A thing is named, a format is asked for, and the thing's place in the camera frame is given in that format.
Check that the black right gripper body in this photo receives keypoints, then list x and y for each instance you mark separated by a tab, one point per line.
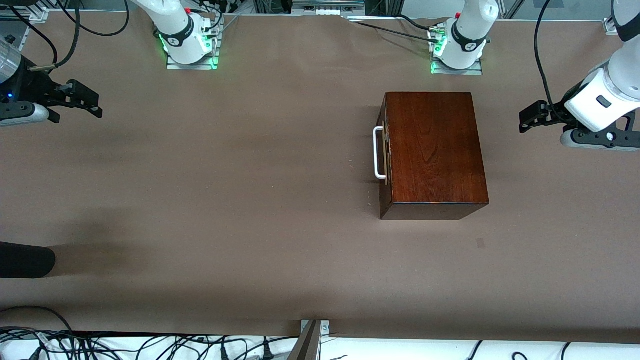
31	87

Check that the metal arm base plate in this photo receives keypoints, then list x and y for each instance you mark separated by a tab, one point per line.
457	72
192	67

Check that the black cylinder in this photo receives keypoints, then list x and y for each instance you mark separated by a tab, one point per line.
25	260

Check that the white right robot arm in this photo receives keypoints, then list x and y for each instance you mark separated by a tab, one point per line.
180	35

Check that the dark metal beam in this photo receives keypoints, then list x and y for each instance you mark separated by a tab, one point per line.
307	345

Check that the brown paper table cover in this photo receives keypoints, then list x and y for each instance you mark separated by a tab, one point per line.
250	200

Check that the silver corner bracket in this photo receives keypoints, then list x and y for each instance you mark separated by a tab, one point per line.
611	26
30	14

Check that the silver metal bracket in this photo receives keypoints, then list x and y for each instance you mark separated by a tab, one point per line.
325	327

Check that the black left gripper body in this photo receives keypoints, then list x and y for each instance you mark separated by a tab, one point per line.
554	112

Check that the grey aluminium rail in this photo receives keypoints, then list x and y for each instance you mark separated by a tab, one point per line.
325	9

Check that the dark brown wooden cabinet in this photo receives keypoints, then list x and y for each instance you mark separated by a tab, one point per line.
435	150

